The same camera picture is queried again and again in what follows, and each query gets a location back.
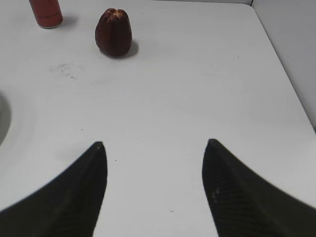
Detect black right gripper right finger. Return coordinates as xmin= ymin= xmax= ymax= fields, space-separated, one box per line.
xmin=202 ymin=139 xmax=316 ymax=237

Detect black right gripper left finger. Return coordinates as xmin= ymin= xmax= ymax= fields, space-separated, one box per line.
xmin=0 ymin=142 xmax=108 ymax=237

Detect beige round plate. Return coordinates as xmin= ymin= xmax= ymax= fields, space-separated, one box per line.
xmin=0 ymin=94 xmax=11 ymax=144

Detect dark red wax apple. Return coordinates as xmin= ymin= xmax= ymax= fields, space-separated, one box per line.
xmin=95 ymin=8 xmax=132 ymax=57

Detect red soda can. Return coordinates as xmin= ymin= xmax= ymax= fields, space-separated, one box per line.
xmin=29 ymin=0 xmax=63 ymax=28

